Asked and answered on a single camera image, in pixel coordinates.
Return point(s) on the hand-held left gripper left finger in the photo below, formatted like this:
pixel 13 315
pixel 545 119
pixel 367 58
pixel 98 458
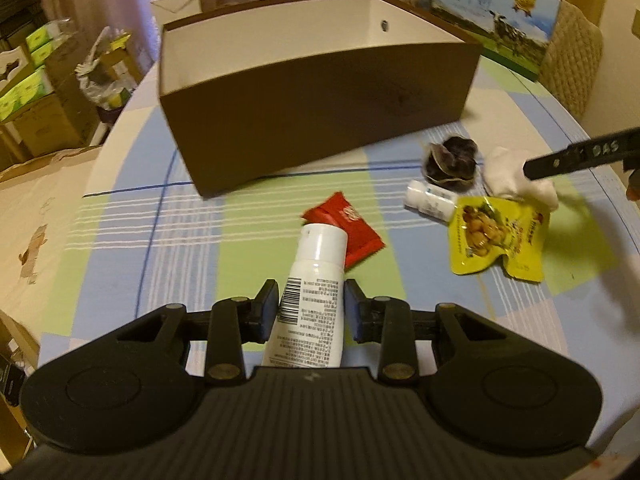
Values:
pixel 270 307

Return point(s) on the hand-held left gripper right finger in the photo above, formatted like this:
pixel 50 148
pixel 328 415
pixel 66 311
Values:
pixel 352 310

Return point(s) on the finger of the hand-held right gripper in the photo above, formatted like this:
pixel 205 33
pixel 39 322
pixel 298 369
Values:
pixel 580 155

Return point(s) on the white tube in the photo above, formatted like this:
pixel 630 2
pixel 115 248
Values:
pixel 312 310

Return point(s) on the white cloth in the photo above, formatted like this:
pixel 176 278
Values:
pixel 505 180

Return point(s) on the red snack packet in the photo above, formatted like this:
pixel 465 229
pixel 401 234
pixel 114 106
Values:
pixel 350 225

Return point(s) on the yellow snack pouch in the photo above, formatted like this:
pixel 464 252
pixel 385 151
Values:
pixel 495 235

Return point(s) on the dark plastic-wrapped snack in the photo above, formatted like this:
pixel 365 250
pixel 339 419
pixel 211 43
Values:
pixel 450 160

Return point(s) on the small white bottle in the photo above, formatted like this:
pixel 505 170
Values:
pixel 430 200

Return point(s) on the green white milk carton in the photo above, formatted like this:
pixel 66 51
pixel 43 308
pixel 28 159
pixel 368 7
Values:
pixel 480 10

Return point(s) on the cream printed cloth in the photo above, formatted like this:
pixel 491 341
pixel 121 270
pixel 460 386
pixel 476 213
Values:
pixel 35 210

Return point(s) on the large brown cardboard box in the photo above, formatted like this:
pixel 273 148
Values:
pixel 45 130

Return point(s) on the crumpled clear plastic bag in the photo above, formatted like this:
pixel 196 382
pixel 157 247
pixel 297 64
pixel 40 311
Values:
pixel 97 75

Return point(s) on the brown printed cardboard box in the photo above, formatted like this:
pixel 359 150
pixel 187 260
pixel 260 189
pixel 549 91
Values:
pixel 65 75

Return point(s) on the green tissue pack bundle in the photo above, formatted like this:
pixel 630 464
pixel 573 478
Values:
pixel 45 42
pixel 25 92

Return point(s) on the black folding rack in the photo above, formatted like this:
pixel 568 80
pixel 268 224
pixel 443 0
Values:
pixel 20 5

